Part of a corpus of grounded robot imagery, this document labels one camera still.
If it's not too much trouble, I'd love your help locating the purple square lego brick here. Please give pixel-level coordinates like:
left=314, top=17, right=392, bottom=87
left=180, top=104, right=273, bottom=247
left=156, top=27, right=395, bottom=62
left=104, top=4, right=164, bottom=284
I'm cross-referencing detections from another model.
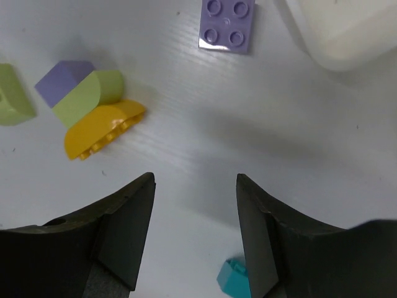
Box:
left=198, top=0, right=255, bottom=54

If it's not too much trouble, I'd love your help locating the yellow curved lego brick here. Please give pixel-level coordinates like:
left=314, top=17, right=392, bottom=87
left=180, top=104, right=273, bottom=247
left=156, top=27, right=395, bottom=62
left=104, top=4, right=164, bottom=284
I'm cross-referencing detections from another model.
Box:
left=64, top=100, right=146, bottom=160

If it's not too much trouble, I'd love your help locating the left white compartment tray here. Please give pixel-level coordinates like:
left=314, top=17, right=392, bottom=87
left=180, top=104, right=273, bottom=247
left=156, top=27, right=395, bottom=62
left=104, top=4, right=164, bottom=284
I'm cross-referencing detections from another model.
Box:
left=274, top=0, right=396, bottom=72

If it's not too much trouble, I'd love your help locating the small teal lego brick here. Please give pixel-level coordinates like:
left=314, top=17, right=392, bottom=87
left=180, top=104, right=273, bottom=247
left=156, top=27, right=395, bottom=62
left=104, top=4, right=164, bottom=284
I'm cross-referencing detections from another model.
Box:
left=216, top=258, right=251, bottom=298

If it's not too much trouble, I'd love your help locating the green curved brick of stack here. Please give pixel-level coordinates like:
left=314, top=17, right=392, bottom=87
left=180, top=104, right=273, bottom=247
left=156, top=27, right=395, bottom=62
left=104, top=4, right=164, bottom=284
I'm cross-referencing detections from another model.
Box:
left=52, top=70, right=124, bottom=128

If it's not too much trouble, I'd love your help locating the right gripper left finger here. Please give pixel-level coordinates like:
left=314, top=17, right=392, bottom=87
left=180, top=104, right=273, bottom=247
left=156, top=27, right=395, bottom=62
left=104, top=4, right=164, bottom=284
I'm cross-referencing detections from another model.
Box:
left=1, top=173, right=154, bottom=297

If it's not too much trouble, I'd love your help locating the light green lego brick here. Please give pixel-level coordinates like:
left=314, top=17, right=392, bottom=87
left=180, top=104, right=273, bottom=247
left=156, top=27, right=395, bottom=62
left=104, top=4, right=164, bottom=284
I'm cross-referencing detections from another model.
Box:
left=1, top=63, right=37, bottom=126

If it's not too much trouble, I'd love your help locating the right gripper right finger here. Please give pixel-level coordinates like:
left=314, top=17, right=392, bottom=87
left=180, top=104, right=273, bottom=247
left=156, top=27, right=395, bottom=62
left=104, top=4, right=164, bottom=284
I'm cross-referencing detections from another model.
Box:
left=236, top=174, right=396, bottom=297

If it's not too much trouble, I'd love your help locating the purple brick of stack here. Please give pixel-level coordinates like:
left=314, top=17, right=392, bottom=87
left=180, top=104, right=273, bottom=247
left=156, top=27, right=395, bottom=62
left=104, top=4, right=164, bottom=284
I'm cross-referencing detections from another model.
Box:
left=35, top=60, right=96, bottom=108

